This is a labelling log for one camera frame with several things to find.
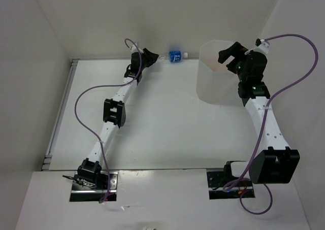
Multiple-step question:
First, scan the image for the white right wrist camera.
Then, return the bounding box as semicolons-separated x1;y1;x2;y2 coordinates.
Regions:
245;39;270;55

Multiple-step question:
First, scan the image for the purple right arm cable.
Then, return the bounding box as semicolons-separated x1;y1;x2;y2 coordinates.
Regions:
222;34;319;215

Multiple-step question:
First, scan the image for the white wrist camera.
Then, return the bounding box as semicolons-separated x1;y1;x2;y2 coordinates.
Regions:
245;39;270;55
130;42;139;52

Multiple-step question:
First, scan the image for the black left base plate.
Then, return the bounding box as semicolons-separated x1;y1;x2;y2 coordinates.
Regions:
66;171;118;202

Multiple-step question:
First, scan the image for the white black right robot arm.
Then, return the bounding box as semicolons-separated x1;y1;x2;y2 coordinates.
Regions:
197;39;300;190

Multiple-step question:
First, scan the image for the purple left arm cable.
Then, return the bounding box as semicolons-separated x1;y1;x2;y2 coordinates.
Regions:
75;38;143;204

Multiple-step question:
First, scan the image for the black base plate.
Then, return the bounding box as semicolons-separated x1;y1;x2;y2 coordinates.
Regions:
206;169;256;200
66;171;118;202

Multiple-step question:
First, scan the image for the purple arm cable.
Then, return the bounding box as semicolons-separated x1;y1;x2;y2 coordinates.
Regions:
222;34;319;215
75;38;143;204

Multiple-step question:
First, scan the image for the aluminium table edge rail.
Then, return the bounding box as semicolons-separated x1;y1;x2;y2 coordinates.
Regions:
41;59;79;171

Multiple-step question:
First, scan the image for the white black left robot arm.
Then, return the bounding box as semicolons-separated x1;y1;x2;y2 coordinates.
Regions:
74;48;159;189

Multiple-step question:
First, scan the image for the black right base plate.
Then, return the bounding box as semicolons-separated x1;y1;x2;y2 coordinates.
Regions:
206;169;256;200

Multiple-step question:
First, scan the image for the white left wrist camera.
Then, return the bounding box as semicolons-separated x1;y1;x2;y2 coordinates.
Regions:
130;42;139;52

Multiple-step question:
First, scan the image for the clear blue-label water bottle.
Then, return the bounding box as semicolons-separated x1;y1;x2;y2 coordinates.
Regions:
158;50;188;63

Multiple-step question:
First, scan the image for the translucent white plastic bin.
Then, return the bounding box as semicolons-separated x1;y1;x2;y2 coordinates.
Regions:
196;40;241;106

